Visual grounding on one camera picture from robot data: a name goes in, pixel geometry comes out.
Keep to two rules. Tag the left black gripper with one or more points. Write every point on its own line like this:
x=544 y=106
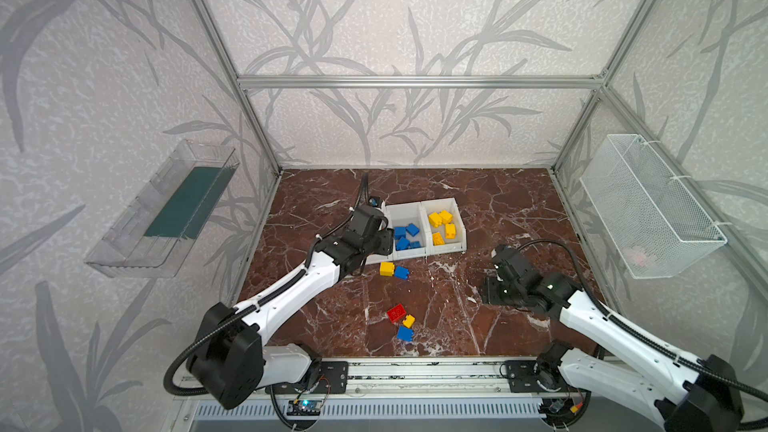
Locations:
x=380 y=240

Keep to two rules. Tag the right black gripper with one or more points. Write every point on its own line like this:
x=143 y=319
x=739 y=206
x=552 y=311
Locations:
x=501 y=282

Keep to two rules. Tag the yellow lego brick top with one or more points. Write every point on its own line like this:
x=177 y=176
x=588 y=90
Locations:
x=387 y=269

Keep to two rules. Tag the large yellow lego brick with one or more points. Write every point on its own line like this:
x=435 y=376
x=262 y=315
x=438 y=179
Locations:
x=435 y=220

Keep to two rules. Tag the red lego brick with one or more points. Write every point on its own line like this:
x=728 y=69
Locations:
x=397 y=313

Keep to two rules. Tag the small yellow lego brick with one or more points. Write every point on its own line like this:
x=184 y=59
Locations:
x=408 y=321

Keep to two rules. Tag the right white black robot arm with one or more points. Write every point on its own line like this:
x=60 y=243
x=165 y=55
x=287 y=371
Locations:
x=713 y=398

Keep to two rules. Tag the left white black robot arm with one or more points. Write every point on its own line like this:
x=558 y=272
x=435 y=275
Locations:
x=231 y=356

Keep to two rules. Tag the middle white sorting bin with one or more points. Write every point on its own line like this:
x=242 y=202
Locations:
x=409 y=223

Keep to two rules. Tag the white sorting bin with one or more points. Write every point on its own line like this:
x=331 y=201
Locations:
x=409 y=223
x=457 y=245

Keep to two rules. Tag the right white sorting bin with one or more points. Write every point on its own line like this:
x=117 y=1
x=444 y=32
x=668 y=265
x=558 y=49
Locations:
x=457 y=245

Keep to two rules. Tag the green circuit board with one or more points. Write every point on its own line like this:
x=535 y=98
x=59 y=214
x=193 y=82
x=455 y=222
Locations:
x=304 y=408

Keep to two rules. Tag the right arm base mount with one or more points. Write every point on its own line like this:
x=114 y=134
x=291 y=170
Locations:
x=528 y=375

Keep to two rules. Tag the aluminium front rail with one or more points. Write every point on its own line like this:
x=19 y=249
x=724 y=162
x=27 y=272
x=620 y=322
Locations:
x=476 y=376

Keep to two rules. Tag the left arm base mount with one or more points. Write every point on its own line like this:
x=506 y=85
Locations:
x=322 y=377

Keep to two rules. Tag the white wire mesh basket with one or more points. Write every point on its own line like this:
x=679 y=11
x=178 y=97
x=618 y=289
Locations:
x=659 y=228

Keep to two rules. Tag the clear plastic wall tray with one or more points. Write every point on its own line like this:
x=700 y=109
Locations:
x=158 y=229

